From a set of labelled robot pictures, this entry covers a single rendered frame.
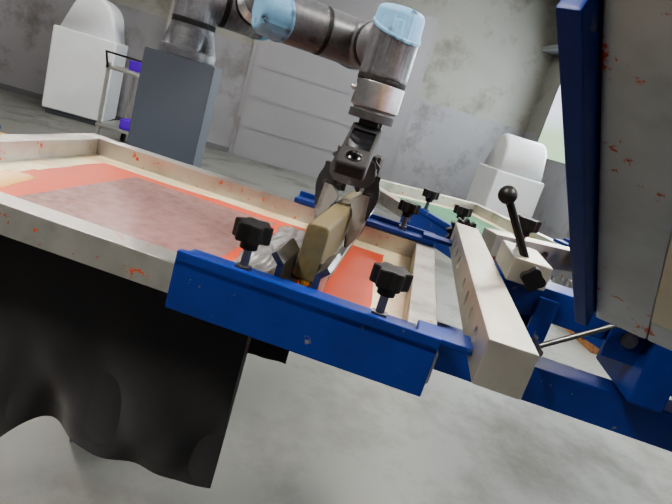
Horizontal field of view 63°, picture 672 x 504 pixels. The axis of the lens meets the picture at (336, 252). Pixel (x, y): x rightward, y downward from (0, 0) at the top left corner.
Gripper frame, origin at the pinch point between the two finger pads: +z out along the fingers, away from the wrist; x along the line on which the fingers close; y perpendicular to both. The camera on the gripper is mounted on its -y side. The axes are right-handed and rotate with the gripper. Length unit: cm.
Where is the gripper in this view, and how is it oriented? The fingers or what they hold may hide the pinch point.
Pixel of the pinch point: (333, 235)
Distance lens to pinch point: 88.1
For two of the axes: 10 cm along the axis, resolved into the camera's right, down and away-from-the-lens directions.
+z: -2.8, 9.3, 2.5
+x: -9.5, -3.1, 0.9
